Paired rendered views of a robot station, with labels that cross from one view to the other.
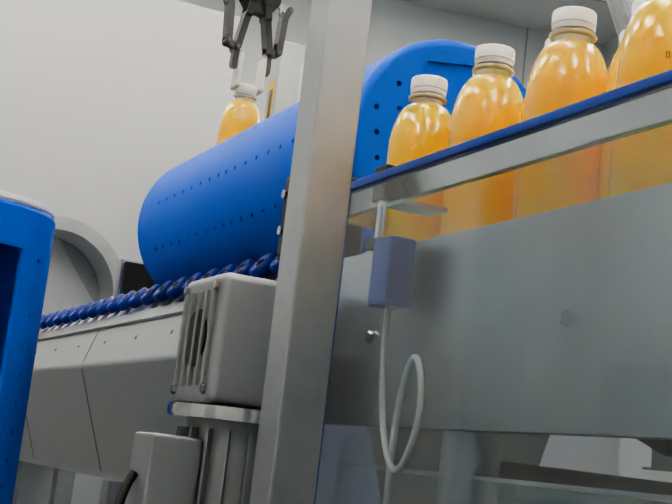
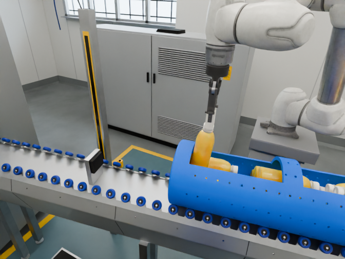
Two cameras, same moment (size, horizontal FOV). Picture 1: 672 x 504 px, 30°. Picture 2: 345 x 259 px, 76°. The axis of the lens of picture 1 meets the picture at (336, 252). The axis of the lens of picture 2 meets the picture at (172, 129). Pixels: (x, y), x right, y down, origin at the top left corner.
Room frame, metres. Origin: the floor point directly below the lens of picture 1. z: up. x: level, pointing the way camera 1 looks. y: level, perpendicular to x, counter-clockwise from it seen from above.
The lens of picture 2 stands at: (1.83, 0.85, 1.74)
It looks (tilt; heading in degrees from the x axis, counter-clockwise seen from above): 29 degrees down; 308
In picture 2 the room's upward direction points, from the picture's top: 3 degrees clockwise
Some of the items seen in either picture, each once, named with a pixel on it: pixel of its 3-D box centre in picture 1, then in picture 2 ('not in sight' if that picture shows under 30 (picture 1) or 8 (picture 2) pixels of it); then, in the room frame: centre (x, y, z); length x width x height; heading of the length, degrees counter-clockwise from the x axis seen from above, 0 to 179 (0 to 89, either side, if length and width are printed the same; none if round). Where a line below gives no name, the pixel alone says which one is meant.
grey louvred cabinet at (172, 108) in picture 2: not in sight; (160, 89); (3.76, -1.29, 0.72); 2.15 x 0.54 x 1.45; 14
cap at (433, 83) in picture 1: (428, 92); not in sight; (1.29, -0.08, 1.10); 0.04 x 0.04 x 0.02
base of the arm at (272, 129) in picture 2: not in sight; (278, 125); (2.08, -0.55, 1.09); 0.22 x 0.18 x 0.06; 22
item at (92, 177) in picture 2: (138, 298); (95, 167); (2.66, 0.41, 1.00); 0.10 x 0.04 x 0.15; 115
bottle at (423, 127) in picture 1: (418, 183); not in sight; (1.29, -0.08, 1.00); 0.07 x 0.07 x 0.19
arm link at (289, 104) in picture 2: not in sight; (289, 106); (2.05, -0.56, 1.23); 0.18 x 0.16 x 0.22; 170
